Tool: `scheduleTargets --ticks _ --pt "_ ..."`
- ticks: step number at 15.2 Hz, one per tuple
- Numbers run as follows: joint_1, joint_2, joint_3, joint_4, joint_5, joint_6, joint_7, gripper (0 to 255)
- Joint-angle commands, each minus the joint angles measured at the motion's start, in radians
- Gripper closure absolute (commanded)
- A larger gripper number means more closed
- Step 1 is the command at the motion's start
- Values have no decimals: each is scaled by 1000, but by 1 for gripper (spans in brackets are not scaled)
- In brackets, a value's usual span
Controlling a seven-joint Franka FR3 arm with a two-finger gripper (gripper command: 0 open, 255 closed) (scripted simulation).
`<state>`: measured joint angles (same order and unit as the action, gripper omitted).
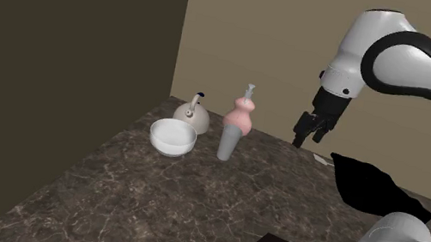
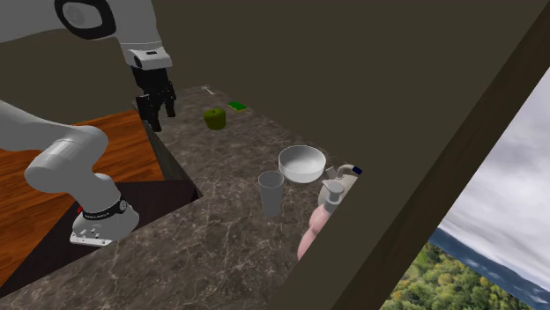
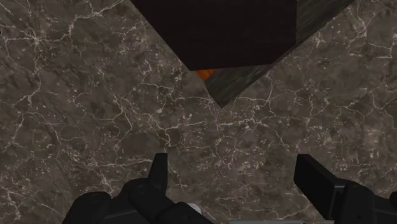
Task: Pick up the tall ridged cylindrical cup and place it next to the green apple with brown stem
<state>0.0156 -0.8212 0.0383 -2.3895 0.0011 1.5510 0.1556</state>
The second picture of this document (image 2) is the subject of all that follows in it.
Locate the pink soap dispenser bottle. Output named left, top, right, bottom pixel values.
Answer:
left=296, top=180, right=346, bottom=262

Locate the grey cup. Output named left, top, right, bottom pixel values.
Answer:
left=257, top=170, right=286, bottom=218

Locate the dark robot stand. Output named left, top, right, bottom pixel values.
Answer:
left=0, top=179, right=204, bottom=299

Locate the white bowl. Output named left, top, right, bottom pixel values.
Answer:
left=278, top=144, right=328, bottom=185

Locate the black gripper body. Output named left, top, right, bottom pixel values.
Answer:
left=130, top=65, right=175, bottom=100

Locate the green apple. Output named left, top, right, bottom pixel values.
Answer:
left=203, top=107, right=227, bottom=131

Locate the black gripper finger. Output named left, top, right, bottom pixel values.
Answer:
left=135, top=95, right=163, bottom=133
left=163, top=89, right=178, bottom=119

